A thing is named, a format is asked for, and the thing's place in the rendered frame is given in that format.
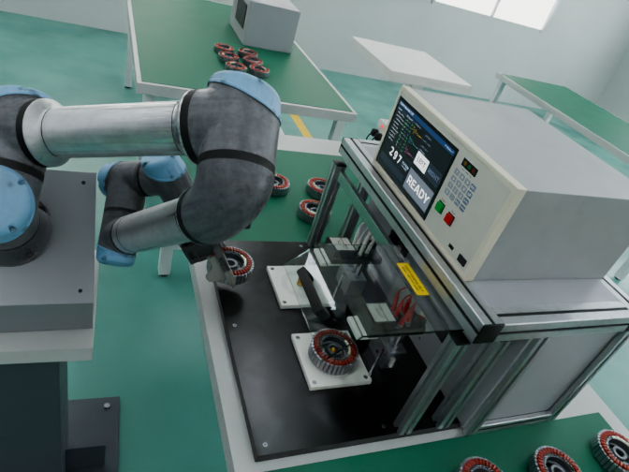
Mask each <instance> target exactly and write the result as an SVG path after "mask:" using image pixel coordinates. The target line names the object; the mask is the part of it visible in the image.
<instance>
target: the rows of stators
mask: <svg viewBox="0 0 629 472"><path fill-rule="evenodd" d="M591 443H592V444H591V447H592V452H593V453H594V456H595V458H596V459H597V461H598V462H600V465H603V468H604V469H607V471H608V472H629V439H628V438H627V437H625V436H624V435H621V434H620V433H617V432H615V431H613V430H608V429H605V430H602V431H600V432H599V433H598V434H597V435H596V436H595V437H594V438H593V439H592V442H591ZM609 446H611V447H613V448H609ZM625 460H626V461H627V462H625Z"/></svg>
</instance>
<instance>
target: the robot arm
mask: <svg viewBox="0 0 629 472"><path fill-rule="evenodd" d="M207 86H208V88H207V89H194V90H189V91H187V92H186V93H185V94H184V95H183V97H182V99H181V100H174V101H156V102H139V103H120V104H102V105H84V106H66V107H63V106H62V105H61V104H60V103H58V102H57V101H55V100H54V99H53V98H52V97H50V96H48V95H47V94H45V93H43V92H41V91H38V90H36V89H33V88H30V87H27V88H22V87H21V86H20V85H2V86H0V266H1V267H16V266H21V265H24V264H27V263H29V262H31V261H33V260H35V259H37V258H38V257H40V256H41V255H42V254H43V253H44V252H45V251H46V250H47V248H48V247H49V245H50V243H51V240H52V236H53V222H52V218H51V214H50V212H49V210H48V209H47V207H46V206H45V205H44V204H43V203H42V202H41V201H40V200H39V199H40V195H41V190H42V186H43V182H44V177H45V171H46V168H56V167H60V166H63V165H64V164H65V163H66V162H67V161H68V160H69V159H70V158H83V157H126V156H142V159H141V160H137V161H125V160H123V161H118V162H111V163H108V164H105V165H104V166H103V167H102V168H101V169H100V170H99V172H98V174H97V180H98V188H99V190H100V191H101V193H102V194H103V195H105V196H106V202H105V207H104V213H103V217H102V223H101V228H100V232H99V237H98V242H97V243H96V245H97V249H96V255H95V258H96V260H97V261H98V262H100V263H102V264H106V265H110V266H117V267H130V266H132V265H133V264H134V262H135V258H136V256H137V253H138V252H142V251H147V250H152V249H156V248H161V247H167V246H172V245H176V244H178V245H180V248H181V249H182V251H183V253H184V254H185V256H186V257H187V259H188V260H189V262H190V264H191V265H193V264H195V263H197V262H201V261H203V260H206V259H208V258H207V257H208V256H210V255H212V254H215V255H214V256H211V257H210V264H211V266H212V268H211V269H210V270H209V271H208V272H207V274H206V279H207V280H208V281H209V282H215V281H222V280H228V282H229V284H230V285H231V286H232V288H234V287H235V284H236V278H235V276H234V274H233V272H232V270H231V268H230V266H229V264H228V262H227V258H226V256H225V254H224V253H223V251H222V249H223V246H226V245H225V243H224V241H225V240H227V239H229V238H231V237H233V236H235V235H236V234H238V233H239V232H241V231H242V230H244V229H249V228H250V227H251V223H252V222H253V221H254V220H255V219H256V218H257V216H258V215H259V214H260V213H261V211H262V210H263V209H264V207H265V206H266V204H267V202H268V200H269V199H270V196H271V193H272V190H273V187H274V179H275V176H274V173H275V166H276V156H277V148H278V139H279V130H280V126H281V124H282V120H281V100H280V97H279V96H278V94H277V93H276V91H275V90H274V89H273V88H272V87H271V86H270V85H269V84H267V83H266V82H264V81H263V80H261V79H259V78H257V77H255V76H253V75H250V74H247V73H243V72H240V71H233V70H223V71H218V72H216V73H214V74H213V75H212V76H211V77H210V79H209V80H208V82H207ZM180 155H185V156H186V157H187V158H188V159H189V160H190V161H191V162H192V163H194V164H196V165H197V172H196V177H195V181H193V180H192V178H191V176H190V174H189V172H188V170H187V168H186V166H185V163H184V162H183V160H182V159H181V158H180ZM153 196H159V197H160V198H161V200H162V201H163V202H164V203H162V204H159V205H156V206H154V207H150V208H147V209H144V210H143V208H144V202H145V197H153ZM218 261H219V262H218ZM219 263H220V265H221V266H220V265H219Z"/></svg>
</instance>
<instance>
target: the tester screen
mask: <svg viewBox="0 0 629 472"><path fill-rule="evenodd" d="M391 145H393V147H394V148H395V149H396V150H397V151H398V152H399V153H400V155H401V156H402V162H401V164H400V166H398V165H397V163H396V162H395V161H394V160H393V159H392V157H391V156H390V155H389V154H388V152H389V150H390V147H391ZM382 151H383V152H384V153H385V154H386V155H387V157H388V158H389V159H390V160H391V162H392V163H393V164H394V165H395V166H396V168H397V169H398V170H399V171H400V172H401V174H402V175H403V178H402V181H400V180H399V179H398V177H397V176H396V175H395V174H394V173H393V171H392V170H391V169H390V168H389V166H388V165H387V164H386V163H385V161H384V160H383V159H382V158H381V156H380V155H381V152H382ZM418 151H420V152H421V153H422V154H423V155H424V156H425V157H426V158H427V159H428V160H429V161H430V162H431V163H432V165H433V166H434V167H435V168H436V169H437V170H438V171H439V172H440V173H441V174H442V175H443V176H444V174H445V172H446V169H447V167H448V165H449V163H450V161H451V159H452V157H453V155H454V154H455V151H454V150H453V149H452V148H451V147H450V146H449V145H448V144H447V143H445V142H444V141H443V140H442V139H441V138H440V137H439V136H438V135H437V134H436V133H435V132H434V131H433V130H432V129H431V128H430V127H429V126H427V125H426V124H425V123H424V122H423V121H422V120H421V119H420V118H419V117H418V116H417V115H416V114H415V113H414V112H413V111H412V110H410V109H409V108H408V107H407V106H406V105H405V104H404V103H403V102H402V101H401V100H400V103H399V105H398V108H397V109H396V112H395V115H394V117H393V120H392V122H391V125H390V127H389V130H388V133H387V136H386V138H385V141H384V143H383V146H382V149H381V151H380V154H379V156H378V159H379V161H380V162H381V163H382V164H383V165H384V167H385V168H386V169H387V170H388V172H389V173H390V174H391V176H392V177H393V178H394V179H395V181H396V182H397V183H398V184H399V186H400V187H401V188H402V190H403V191H404V192H405V193H406V195H407V196H408V197H409V198H410V200H411V201H413V202H414V203H415V205H416V206H417V207H418V209H419V210H420V211H421V212H422V214H423V215H425V214H424V212H423V211H422V210H421V209H420V207H419V206H418V205H417V204H416V202H415V201H414V200H413V199H412V197H411V196H410V195H409V194H408V192H407V191H406V190H405V189H404V188H403V184H404V181H405V179H406V177H407V175H408V172H409V170H410V169H411V168H412V169H413V170H414V171H415V172H416V173H417V175H418V176H419V177H420V178H421V179H422V180H423V181H424V183H425V184H426V185H427V186H428V187H429V188H430V189H431V191H432V192H433V193H434V194H435V192H436V190H437V188H438V186H439V184H440V182H441V180H442V178H443V176H442V178H441V180H440V182H439V184H438V185H437V187H435V186H434V185H433V184H432V183H431V181H430V180H429V179H428V178H427V177H426V176H425V175H424V174H423V173H422V171H421V170H420V169H419V168H418V167H417V166H416V165H415V164H414V160H415V158H416V156H417V152H418ZM434 194H433V196H434ZM433 196H432V198H433ZM431 201H432V199H431ZM431 201H430V203H431ZM430 203H429V205H430ZM425 213H426V212H425Z"/></svg>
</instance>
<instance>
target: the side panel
mask: <svg viewBox="0 0 629 472"><path fill-rule="evenodd" d="M628 340H629V332H605V333H594V334H582V335H570V336H559V337H547V338H535V339H533V341H532V342H531V343H530V344H529V345H528V346H527V348H526V349H525V350H524V351H523V353H522V354H521V355H520V357H519V358H518V360H517V361H516V362H515V364H514V365H513V366H512V367H511V369H510V370H509V371H508V373H507V374H506V375H505V377H504V378H503V379H502V381H501V382H500V383H499V385H498V386H497V387H496V389H495V390H494V391H493V393H492V394H491V395H490V397H489V398H488V399H487V401H486V402H485V403H484V405H483V406H482V407H480V409H479V410H478V411H477V413H476V414H475V416H474V417H473V418H472V420H471V421H470V422H469V423H468V425H467V426H465V427H462V425H461V423H460V424H459V426H460V428H463V431H462V432H463V434H464V435H469V434H471V435H474V434H480V433H486V432H490V431H496V430H501V429H506V428H512V427H517V426H522V425H528V424H533V423H538V422H543V421H549V420H555V419H556V418H557V417H558V416H559V414H560V413H561V412H562V411H563V410H564V409H565V408H566V407H567V406H568V405H569V404H570V403H571V401H572V400H573V399H574V398H575V397H576V396H577V395H578V394H579V393H580V392H581V391H582V389H583V388H584V387H585V386H586V385H587V384H588V383H589V382H590V381H591V380H592V379H593V378H594V376H595V375H596V374H597V373H598V372H599V371H600V370H601V369H602V368H603V367H604V366H605V365H606V363H607V362H608V361H609V360H610V359H611V358H612V357H613V356H614V355H615V354H616V353H617V352H618V350H619V349H620V348H621V347H622V346H623V345H624V344H625V343H626V342H627V341H628Z"/></svg>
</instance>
